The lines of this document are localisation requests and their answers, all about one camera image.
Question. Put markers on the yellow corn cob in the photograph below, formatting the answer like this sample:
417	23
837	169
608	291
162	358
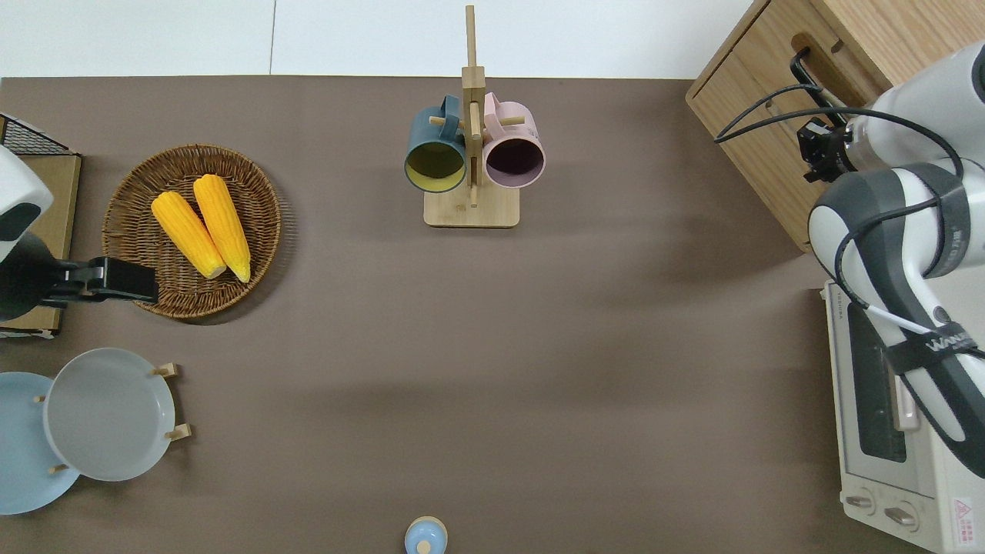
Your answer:
223	223
185	231

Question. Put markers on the light wooden cabinet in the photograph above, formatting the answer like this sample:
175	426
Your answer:
908	31

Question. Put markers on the pink mug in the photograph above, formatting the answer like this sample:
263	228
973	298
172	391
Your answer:
514	158

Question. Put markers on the small blue round bell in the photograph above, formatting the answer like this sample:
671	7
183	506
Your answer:
425	537

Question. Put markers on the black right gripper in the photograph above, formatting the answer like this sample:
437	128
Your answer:
823	150

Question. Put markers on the grey plate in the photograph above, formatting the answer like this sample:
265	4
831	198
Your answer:
108	415

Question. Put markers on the brown table mat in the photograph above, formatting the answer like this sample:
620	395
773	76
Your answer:
492	346

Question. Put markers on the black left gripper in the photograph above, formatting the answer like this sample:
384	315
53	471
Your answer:
23	281

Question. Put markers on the brown wicker basket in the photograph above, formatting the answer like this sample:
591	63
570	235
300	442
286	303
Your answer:
138	185

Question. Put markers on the wooden plate rack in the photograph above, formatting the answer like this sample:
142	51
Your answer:
178	432

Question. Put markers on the dark blue mug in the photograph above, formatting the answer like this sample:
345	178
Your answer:
435	161

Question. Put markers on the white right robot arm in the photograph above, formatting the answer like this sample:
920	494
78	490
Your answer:
908	231

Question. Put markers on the wooden mug rack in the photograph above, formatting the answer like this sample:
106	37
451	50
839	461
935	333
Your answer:
471	211

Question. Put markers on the light blue plate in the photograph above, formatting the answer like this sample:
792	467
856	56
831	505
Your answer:
23	454

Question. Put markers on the white toaster oven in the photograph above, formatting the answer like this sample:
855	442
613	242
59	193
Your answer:
869	462

